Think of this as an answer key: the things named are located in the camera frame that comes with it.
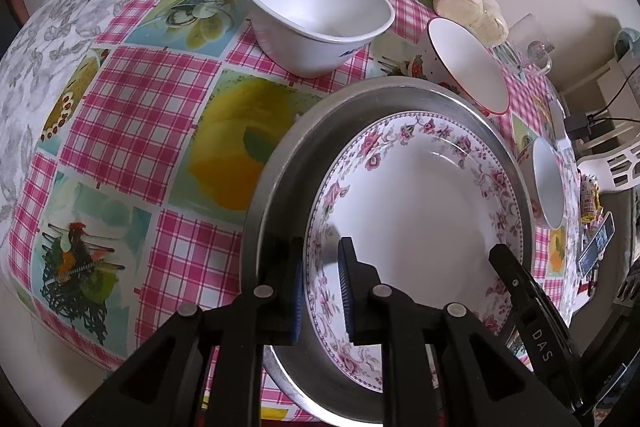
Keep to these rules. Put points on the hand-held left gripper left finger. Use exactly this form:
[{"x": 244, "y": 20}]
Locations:
[{"x": 297, "y": 302}]

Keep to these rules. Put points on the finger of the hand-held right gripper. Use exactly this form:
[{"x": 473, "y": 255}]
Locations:
[{"x": 540, "y": 337}]

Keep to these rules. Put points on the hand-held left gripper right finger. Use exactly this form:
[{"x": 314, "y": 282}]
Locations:
[{"x": 345, "y": 292}]

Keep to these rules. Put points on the floral rim round plate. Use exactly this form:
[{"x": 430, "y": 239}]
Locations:
[{"x": 415, "y": 207}]

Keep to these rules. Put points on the stainless steel plate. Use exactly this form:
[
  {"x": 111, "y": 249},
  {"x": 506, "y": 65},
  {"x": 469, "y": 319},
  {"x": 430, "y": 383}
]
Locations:
[{"x": 285, "y": 187}]

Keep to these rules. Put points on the small white bowl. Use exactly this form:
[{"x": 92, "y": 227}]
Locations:
[{"x": 547, "y": 182}]

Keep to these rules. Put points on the white square bowl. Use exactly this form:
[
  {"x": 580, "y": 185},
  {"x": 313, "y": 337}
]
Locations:
[{"x": 310, "y": 52}]

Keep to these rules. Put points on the strawberry print bowl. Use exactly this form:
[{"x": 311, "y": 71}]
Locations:
[{"x": 465, "y": 57}]

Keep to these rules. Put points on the smartphone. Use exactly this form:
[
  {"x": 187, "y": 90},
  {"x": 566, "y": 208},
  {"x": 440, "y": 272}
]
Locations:
[{"x": 595, "y": 244}]

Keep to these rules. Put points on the yellow packet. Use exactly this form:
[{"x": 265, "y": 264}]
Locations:
[{"x": 590, "y": 199}]

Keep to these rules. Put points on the white plastic slotted stool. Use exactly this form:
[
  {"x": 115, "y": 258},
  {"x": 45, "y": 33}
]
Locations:
[{"x": 612, "y": 167}]

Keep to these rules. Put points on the black power adapter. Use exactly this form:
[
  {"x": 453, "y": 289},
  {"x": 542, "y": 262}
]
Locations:
[{"x": 577, "y": 127}]

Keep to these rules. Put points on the white power strip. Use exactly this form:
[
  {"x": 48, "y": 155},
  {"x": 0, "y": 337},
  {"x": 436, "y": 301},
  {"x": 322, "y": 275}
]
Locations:
[{"x": 557, "y": 119}]

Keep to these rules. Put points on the pink checked tablecloth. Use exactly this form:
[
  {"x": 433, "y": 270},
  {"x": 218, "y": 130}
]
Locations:
[{"x": 130, "y": 117}]

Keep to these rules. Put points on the clear glass mug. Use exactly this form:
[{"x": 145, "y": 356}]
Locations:
[{"x": 530, "y": 42}]

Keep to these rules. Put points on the bag of steamed buns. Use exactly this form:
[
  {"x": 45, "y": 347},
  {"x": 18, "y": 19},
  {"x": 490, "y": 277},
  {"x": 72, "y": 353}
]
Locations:
[{"x": 465, "y": 2}]

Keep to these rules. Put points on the grey floral cloth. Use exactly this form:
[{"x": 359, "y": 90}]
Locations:
[{"x": 40, "y": 37}]

